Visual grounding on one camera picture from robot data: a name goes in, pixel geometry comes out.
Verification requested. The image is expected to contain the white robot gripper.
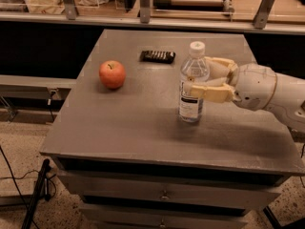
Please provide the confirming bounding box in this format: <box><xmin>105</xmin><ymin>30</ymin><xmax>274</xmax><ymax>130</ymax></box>
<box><xmin>184</xmin><ymin>56</ymin><xmax>277</xmax><ymax>111</ymax></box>

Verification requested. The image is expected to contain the clear blue-label plastic bottle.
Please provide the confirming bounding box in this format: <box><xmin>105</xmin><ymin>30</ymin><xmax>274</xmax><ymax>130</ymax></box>
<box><xmin>178</xmin><ymin>41</ymin><xmax>210</xmax><ymax>122</ymax></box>

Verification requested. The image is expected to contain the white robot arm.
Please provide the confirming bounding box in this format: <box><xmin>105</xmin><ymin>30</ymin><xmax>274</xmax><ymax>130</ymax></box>
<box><xmin>184</xmin><ymin>57</ymin><xmax>305</xmax><ymax>133</ymax></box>

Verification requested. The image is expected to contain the black snack bar packet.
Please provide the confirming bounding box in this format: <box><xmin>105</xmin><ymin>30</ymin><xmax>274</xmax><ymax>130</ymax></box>
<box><xmin>140</xmin><ymin>51</ymin><xmax>175</xmax><ymax>64</ymax></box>

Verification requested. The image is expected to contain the red apple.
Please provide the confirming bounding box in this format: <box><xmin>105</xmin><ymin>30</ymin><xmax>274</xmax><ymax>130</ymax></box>
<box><xmin>99</xmin><ymin>60</ymin><xmax>126</xmax><ymax>90</ymax></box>

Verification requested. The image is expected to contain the upper grey drawer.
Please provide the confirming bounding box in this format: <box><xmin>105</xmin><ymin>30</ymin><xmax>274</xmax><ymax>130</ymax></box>
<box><xmin>58</xmin><ymin>171</ymin><xmax>279</xmax><ymax>211</ymax></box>

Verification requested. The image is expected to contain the grey drawer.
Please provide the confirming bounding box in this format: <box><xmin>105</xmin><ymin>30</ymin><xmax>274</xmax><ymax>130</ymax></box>
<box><xmin>80</xmin><ymin>203</ymin><xmax>246</xmax><ymax>229</ymax></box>
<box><xmin>58</xmin><ymin>171</ymin><xmax>279</xmax><ymax>211</ymax></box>

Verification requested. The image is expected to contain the grey drawer cabinet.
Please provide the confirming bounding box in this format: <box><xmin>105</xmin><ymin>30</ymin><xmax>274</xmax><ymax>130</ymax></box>
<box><xmin>42</xmin><ymin>30</ymin><xmax>304</xmax><ymax>219</ymax></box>

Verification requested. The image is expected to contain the lower grey drawer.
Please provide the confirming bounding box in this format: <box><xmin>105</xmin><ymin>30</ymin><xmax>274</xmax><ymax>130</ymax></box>
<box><xmin>80</xmin><ymin>203</ymin><xmax>246</xmax><ymax>229</ymax></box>

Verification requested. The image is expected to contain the grey side bench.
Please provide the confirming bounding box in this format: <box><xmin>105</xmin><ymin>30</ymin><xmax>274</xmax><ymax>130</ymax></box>
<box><xmin>0</xmin><ymin>74</ymin><xmax>76</xmax><ymax>122</ymax></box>

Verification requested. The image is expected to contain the black tripod leg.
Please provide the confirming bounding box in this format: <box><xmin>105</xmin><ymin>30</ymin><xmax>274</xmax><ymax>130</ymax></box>
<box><xmin>21</xmin><ymin>158</ymin><xmax>51</xmax><ymax>229</ymax></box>

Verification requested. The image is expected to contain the grey metal rail frame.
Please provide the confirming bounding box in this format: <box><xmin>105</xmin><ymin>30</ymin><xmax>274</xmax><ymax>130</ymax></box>
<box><xmin>0</xmin><ymin>0</ymin><xmax>305</xmax><ymax>34</ymax></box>

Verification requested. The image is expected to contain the black floor cable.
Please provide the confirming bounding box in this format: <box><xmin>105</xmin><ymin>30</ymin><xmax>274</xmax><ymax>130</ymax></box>
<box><xmin>0</xmin><ymin>145</ymin><xmax>41</xmax><ymax>229</ymax></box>

